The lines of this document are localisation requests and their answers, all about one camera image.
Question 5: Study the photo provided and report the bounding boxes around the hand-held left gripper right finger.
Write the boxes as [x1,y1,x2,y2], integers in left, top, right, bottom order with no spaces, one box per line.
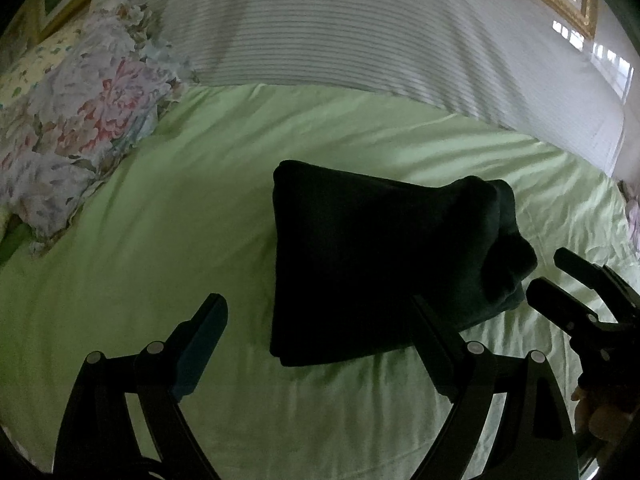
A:
[410,294,581,480]

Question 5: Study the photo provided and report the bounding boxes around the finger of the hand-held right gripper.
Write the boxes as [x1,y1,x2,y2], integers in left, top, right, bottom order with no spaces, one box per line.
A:
[526,278,622,342]
[553,247,640,322]

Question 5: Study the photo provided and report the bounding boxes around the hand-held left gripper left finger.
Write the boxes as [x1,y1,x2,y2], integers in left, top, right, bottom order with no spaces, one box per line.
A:
[52,292,229,480]

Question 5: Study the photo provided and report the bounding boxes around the dark pants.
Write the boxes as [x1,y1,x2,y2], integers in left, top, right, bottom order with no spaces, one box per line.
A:
[270,160,539,367]

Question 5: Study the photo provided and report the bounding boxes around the person's right hand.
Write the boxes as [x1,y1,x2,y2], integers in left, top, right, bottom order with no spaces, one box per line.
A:
[572,384,634,445]

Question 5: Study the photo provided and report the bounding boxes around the pink floral cloth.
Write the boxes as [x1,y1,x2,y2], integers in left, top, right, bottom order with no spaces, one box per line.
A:
[617,180,640,252]

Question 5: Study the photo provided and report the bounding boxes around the green bed sheet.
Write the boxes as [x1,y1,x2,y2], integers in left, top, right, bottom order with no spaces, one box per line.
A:
[0,82,632,480]

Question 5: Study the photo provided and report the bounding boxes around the floral pillow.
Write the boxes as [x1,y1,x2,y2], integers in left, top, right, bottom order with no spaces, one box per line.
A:
[0,0,197,257]

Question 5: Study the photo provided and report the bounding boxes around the white striped blanket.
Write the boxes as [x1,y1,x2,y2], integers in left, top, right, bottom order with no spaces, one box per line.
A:
[119,0,627,177]

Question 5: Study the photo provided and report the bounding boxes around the yellow patterned pillow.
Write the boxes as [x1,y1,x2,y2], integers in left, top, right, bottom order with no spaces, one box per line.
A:
[0,0,125,107]

